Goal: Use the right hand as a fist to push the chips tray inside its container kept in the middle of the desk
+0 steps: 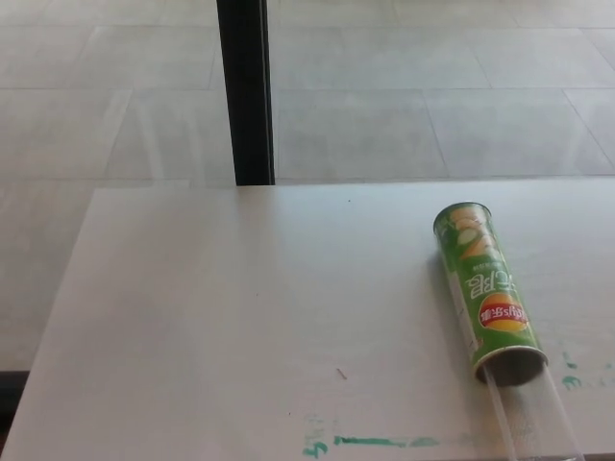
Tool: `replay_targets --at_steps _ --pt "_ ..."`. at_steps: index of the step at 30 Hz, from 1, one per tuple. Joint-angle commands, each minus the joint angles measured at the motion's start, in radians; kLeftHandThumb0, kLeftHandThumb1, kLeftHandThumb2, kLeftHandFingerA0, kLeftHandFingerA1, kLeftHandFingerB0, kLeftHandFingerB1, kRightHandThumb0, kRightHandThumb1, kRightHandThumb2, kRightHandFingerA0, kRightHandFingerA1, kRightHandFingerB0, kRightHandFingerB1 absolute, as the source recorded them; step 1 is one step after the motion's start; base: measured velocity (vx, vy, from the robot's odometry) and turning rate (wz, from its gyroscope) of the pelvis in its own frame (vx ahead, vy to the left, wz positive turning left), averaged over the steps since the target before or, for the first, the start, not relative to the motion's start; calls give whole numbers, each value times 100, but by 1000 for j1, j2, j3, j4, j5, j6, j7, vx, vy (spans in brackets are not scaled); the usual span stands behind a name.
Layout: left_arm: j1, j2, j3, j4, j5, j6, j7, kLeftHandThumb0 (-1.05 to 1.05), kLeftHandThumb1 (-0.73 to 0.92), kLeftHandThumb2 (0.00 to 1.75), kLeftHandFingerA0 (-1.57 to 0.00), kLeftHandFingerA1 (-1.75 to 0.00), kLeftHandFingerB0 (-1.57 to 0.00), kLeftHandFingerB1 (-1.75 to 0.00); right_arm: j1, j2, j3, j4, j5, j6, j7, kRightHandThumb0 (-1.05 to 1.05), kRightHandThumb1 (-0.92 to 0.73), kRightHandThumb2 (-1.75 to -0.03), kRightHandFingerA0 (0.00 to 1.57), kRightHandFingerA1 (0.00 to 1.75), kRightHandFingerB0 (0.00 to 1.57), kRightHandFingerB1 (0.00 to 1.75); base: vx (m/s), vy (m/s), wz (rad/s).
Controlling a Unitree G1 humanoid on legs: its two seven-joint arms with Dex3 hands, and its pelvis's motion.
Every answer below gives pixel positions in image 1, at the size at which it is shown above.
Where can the clear plastic chips tray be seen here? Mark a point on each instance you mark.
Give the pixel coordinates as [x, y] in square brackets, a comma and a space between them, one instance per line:
[533, 418]

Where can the black vertical frame post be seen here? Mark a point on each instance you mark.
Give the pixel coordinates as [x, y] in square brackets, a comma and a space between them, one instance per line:
[247, 91]

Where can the green chips can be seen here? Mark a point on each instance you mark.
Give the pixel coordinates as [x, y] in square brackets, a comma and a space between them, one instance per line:
[485, 283]

